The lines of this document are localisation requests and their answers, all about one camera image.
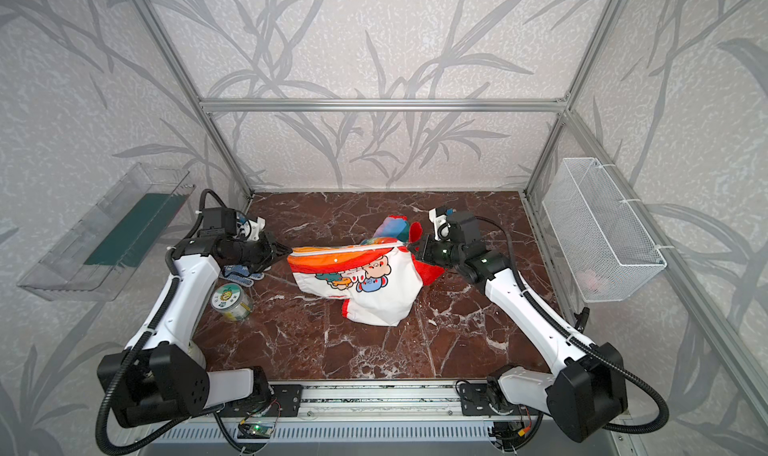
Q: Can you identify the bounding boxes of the white red rainbow jacket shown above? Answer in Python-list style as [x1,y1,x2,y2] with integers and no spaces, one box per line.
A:
[287,216,445,327]

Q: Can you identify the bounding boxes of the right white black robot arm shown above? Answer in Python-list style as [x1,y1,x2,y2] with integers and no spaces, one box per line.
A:
[409,206,670,442]

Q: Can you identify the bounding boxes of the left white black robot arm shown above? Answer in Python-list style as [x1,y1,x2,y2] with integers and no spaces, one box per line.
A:
[95,207,291,455]

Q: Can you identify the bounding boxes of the blue dotted work glove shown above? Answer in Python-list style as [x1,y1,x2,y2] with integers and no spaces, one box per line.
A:
[220,265,264,288]

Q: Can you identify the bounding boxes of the green round tape roll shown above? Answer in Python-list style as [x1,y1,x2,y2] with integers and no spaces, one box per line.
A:
[210,283,252,322]

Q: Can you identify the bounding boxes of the pink object in basket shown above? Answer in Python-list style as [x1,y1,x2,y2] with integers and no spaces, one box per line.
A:
[577,269,608,295]

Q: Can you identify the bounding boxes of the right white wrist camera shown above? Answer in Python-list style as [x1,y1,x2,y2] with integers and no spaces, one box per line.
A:
[429,206,455,241]

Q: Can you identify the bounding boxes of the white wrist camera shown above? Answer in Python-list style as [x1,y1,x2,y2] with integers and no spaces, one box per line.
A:
[236,215,266,241]
[429,206,455,241]

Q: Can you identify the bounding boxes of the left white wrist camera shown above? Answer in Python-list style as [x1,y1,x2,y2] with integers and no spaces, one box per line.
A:
[236,215,266,241]

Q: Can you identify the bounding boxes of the clear plastic wall shelf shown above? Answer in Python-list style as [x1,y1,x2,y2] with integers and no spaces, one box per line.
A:
[17,163,195,302]

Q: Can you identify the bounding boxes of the aluminium cage frame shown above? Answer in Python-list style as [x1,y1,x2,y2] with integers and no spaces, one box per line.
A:
[124,0,767,424]

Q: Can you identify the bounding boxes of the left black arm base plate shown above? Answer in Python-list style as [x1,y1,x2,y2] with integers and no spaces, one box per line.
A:
[240,384,304,418]

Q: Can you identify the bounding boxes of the white wire mesh basket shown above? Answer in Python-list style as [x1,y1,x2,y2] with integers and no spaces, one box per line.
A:
[543,157,667,303]

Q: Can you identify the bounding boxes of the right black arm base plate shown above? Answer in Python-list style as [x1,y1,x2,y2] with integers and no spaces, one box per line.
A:
[454,379,539,418]

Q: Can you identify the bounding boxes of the aluminium front rail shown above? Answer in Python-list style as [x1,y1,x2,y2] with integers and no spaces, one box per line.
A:
[125,380,631,424]

